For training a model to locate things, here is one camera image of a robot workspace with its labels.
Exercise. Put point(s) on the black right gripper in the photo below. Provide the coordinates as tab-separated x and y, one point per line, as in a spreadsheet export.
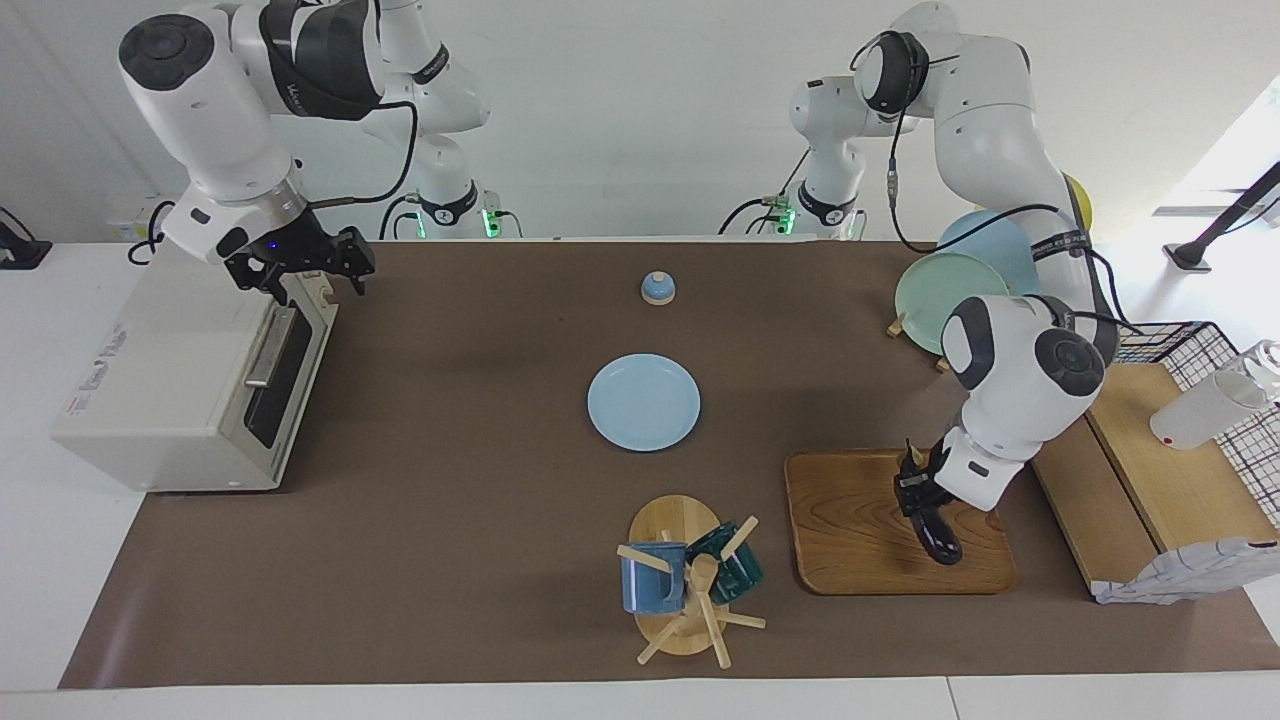
285	245

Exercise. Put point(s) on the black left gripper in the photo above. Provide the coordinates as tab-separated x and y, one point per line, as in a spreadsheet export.
938	475

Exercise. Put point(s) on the dark purple eggplant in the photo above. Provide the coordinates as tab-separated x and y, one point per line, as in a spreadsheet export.
942	540

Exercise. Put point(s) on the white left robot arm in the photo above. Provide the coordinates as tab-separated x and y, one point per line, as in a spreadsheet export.
1000	150

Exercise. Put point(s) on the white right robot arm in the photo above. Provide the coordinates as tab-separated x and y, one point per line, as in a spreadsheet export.
210	110

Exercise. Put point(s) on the cream toaster oven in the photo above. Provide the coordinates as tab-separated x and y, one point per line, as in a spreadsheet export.
160	380

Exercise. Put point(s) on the wooden serving tray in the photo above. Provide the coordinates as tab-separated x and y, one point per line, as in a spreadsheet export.
850	530

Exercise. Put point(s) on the wooden plate rack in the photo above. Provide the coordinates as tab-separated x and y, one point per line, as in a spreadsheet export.
897	325

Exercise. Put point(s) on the white power strip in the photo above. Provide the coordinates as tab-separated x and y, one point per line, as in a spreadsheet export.
135	215

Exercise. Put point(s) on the pale green racked plate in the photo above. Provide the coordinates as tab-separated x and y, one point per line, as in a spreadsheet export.
940	290

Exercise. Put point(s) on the dark green mug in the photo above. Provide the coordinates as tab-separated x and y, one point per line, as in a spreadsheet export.
738	575

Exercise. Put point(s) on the brown table mat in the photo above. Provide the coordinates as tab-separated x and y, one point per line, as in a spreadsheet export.
450	450

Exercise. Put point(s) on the wooden mug tree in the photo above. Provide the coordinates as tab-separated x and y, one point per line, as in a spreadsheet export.
672	520

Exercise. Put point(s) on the light blue racked plate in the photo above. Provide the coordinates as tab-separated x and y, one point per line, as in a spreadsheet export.
990	240

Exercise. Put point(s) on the wooden step shelf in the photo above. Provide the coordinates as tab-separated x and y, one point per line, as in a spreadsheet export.
1170	480

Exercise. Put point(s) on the white patterned fabric liner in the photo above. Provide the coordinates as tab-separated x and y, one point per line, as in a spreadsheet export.
1180	575

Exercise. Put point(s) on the blue mug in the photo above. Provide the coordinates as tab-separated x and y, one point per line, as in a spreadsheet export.
650	590

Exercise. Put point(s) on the black desk clamp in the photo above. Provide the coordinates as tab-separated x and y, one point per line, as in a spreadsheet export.
20	252

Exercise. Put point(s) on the white cup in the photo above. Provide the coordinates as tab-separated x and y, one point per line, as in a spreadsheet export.
1200	415

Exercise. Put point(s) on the blue service bell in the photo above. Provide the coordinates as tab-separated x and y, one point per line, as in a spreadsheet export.
658	290

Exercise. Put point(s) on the yellow plate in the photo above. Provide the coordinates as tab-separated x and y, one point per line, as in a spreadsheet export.
1082	200

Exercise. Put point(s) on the black stand with pole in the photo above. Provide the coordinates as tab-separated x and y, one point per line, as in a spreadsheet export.
1225	220

